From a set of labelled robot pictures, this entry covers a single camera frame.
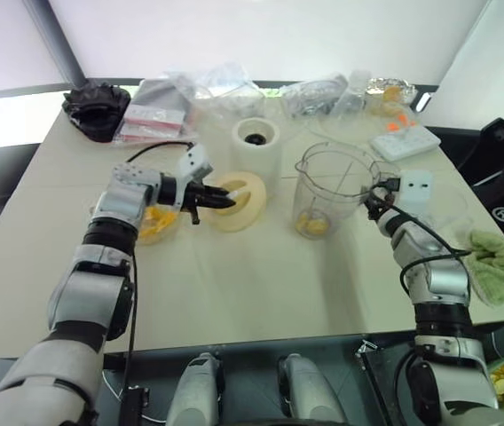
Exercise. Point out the white power adapter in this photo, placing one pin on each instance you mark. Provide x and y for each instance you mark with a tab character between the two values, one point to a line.
415	191

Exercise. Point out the clear crumpled plastic bag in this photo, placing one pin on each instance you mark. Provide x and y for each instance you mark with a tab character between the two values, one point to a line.
230	93

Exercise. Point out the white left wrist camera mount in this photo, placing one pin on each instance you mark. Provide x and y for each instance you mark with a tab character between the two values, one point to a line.
194	162

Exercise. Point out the cream blender lid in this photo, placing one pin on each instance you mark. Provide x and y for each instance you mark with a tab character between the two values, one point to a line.
252	199

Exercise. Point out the orange plugs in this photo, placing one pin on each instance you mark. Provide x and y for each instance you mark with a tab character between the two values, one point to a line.
398	123

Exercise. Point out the green terry towel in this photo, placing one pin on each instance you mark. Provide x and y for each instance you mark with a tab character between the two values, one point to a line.
500	266

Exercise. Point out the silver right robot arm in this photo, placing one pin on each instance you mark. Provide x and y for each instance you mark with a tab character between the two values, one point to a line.
438	275

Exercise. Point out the grey robot leg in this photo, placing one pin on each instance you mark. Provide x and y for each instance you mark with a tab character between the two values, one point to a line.
196	390
307	395

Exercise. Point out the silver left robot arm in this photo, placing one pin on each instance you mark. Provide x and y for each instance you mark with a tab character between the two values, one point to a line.
96	275

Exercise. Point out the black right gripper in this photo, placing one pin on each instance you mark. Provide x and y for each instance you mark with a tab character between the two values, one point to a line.
387	191

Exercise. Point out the dark window frame post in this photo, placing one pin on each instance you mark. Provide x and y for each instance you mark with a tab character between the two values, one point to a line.
57	42

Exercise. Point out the black table bracket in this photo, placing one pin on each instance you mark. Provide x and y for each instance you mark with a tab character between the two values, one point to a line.
136	406

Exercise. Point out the plastic bag with red packs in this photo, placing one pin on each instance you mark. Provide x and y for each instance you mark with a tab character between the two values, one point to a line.
154	115

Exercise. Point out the silver foil bowl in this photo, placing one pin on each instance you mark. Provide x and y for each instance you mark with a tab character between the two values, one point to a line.
405	84

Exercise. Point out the white blender base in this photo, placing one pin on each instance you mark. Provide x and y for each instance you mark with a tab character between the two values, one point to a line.
256	155

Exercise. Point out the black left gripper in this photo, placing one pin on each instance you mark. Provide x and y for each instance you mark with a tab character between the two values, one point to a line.
195	197

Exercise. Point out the black crumpled cloth bag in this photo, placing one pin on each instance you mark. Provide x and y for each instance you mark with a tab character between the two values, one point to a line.
96	111

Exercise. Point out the white tray with orange items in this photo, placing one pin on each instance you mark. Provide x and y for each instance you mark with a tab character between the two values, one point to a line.
405	143

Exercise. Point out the black box under table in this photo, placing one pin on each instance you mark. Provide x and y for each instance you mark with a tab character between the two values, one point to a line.
380	390

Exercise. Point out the clear blender jar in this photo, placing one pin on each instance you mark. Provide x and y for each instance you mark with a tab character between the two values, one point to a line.
327	191

